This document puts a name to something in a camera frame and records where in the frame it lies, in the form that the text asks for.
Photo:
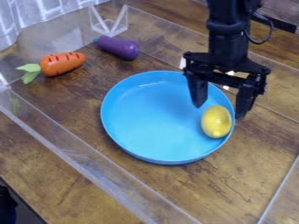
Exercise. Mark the clear acrylic enclosure wall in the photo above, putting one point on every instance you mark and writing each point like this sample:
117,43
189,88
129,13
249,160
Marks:
69,170

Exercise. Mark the purple toy eggplant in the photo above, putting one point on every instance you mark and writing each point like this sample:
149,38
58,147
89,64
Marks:
125,48

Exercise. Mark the blue round plastic tray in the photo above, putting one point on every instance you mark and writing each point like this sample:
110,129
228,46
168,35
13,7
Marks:
152,120

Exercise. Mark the white sheer curtain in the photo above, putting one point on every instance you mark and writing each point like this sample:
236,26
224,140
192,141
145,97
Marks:
22,13

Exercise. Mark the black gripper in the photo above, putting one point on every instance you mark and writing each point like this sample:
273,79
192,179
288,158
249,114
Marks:
226,65

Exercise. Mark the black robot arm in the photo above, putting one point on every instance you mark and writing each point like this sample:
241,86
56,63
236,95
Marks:
230,11

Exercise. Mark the clear acrylic corner bracket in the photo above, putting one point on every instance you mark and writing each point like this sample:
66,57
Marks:
106,26

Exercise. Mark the yellow toy lemon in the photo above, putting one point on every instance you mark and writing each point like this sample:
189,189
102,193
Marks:
217,121

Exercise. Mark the orange toy carrot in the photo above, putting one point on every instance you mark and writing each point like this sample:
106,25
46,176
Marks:
53,65

